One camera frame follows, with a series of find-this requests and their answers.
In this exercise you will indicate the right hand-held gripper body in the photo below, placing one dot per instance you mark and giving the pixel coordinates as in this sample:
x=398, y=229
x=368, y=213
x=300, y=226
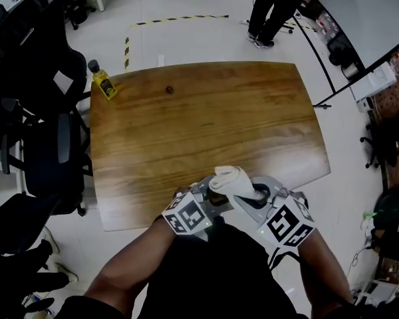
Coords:
x=287, y=224

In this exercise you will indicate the black office chair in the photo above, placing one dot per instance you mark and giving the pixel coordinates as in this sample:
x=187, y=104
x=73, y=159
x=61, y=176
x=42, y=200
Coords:
x=385, y=141
x=53, y=158
x=33, y=58

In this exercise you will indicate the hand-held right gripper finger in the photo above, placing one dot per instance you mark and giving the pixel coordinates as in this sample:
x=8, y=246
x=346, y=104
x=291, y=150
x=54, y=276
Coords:
x=252, y=211
x=274, y=186

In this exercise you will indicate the small dark object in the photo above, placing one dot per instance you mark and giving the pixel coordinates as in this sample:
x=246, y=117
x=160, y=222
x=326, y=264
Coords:
x=169, y=89

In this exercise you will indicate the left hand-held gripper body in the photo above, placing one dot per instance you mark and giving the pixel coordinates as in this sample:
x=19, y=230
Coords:
x=186, y=216

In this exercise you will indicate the black box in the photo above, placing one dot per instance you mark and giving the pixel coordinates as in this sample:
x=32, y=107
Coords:
x=340, y=46

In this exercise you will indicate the person's right forearm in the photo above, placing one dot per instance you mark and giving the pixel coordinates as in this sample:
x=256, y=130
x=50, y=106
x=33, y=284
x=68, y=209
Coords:
x=322, y=274

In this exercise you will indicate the whiteboard on stand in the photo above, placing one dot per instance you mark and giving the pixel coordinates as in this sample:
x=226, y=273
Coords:
x=362, y=15

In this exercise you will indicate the person's left forearm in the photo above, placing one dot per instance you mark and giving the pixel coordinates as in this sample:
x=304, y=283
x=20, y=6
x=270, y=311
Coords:
x=129, y=264

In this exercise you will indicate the white cloth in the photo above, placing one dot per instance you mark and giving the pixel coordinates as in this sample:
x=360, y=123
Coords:
x=234, y=181

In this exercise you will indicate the person's black shirt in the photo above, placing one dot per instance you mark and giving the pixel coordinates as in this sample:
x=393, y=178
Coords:
x=212, y=271

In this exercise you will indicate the round metal container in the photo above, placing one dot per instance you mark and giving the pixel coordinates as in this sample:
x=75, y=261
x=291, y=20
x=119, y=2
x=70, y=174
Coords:
x=349, y=70

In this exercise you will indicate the stack of bottled drinks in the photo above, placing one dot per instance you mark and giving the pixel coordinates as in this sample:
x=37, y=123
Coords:
x=327, y=23

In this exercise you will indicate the yellow oil bottle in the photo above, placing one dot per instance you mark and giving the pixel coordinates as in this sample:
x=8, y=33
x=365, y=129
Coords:
x=104, y=83

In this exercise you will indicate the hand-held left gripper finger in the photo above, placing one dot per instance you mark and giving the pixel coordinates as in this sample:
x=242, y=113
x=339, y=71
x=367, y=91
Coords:
x=201, y=185
x=221, y=209

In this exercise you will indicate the person's left hand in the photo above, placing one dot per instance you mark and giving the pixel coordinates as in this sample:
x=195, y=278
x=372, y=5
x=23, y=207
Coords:
x=182, y=192

